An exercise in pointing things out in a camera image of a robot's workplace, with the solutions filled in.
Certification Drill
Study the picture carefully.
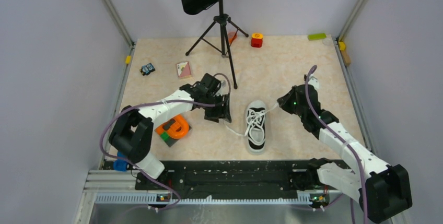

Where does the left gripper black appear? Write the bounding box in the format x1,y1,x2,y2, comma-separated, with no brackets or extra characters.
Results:
203,93,231,123

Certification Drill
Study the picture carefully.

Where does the black white sneaker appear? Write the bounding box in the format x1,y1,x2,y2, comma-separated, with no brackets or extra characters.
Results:
225,100,278,155

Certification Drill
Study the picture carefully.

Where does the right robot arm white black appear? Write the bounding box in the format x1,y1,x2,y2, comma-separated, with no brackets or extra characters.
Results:
277,85,413,223

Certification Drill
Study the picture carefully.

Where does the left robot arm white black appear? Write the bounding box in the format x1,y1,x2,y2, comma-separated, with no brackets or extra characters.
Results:
104,73,231,189

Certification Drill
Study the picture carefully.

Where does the pink white card box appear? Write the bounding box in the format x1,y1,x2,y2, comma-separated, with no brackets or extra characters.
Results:
176,61,192,79

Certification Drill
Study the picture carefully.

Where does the lime green block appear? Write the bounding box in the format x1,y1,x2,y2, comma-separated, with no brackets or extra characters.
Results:
307,33,327,41

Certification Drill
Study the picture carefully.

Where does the red yellow button block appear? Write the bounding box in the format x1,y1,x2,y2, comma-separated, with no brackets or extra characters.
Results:
251,33,264,48

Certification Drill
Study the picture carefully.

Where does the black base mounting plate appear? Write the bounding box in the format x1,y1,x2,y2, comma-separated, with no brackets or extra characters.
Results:
135,159,336,200

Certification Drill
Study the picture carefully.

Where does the yellow corner clip right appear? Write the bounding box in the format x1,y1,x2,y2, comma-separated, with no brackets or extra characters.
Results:
338,41,346,51

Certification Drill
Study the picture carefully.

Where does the orange plastic cup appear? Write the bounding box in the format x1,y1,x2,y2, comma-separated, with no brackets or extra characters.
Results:
228,31,238,46

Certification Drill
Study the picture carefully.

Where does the small black blue toy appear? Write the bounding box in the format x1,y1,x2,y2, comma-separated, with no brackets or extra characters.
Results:
139,63,156,76

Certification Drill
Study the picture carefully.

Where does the blue toy car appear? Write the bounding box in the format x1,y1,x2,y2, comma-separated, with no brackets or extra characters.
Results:
112,151,129,172

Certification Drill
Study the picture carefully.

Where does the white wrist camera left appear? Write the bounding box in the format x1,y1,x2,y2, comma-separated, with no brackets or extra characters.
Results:
216,80,229,95

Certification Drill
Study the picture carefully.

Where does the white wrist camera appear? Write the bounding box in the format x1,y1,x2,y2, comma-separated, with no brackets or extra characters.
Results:
216,80,229,95
305,74,320,90

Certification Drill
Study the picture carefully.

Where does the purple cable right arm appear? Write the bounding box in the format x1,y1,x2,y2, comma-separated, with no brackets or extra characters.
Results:
304,65,370,224

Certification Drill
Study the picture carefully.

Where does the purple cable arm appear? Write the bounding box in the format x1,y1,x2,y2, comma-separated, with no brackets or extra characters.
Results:
99,73,232,211
304,65,370,224

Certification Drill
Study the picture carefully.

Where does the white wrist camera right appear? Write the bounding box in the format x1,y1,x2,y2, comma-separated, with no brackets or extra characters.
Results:
305,74,320,90

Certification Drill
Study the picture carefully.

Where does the orange ring toy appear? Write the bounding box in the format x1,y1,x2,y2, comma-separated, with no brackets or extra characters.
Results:
155,114,190,140

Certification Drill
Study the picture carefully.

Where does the grey base plate green block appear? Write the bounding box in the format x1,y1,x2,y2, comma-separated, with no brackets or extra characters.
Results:
159,119,193,148

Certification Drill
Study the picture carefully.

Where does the wooden block right rail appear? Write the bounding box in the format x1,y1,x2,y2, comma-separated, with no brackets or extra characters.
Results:
340,50,352,66

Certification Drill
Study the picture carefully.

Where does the yellow clip left rail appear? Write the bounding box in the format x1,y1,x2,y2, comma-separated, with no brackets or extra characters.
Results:
125,55,131,65

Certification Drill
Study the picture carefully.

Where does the white slotted cable duct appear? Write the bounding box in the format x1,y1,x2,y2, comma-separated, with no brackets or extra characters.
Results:
95,192,326,205

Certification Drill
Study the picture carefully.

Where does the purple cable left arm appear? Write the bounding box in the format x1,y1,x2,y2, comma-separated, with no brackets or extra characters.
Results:
99,73,232,211

